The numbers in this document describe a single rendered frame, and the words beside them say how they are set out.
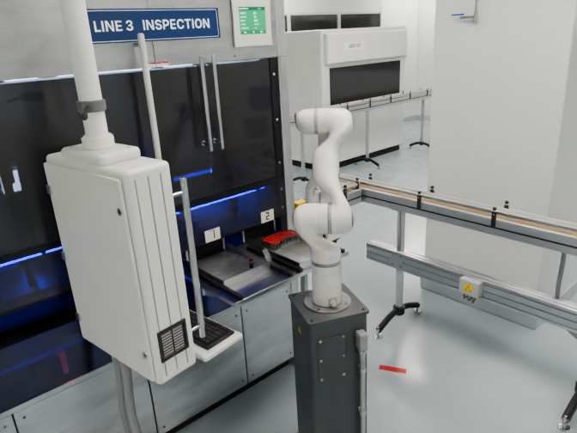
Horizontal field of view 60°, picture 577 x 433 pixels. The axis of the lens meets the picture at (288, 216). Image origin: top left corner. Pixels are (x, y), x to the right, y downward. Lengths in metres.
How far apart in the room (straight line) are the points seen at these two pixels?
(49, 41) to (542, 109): 2.56
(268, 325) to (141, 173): 1.53
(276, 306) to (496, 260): 1.58
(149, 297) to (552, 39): 2.53
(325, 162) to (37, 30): 1.10
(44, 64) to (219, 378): 1.70
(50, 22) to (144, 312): 1.04
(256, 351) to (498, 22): 2.36
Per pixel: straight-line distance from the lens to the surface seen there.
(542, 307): 2.91
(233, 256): 2.48
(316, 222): 1.86
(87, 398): 2.41
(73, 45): 1.69
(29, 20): 1.99
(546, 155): 3.30
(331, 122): 1.95
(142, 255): 1.59
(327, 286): 1.97
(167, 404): 2.65
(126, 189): 1.52
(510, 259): 3.58
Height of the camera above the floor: 1.89
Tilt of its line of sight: 20 degrees down
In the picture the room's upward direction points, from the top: 3 degrees counter-clockwise
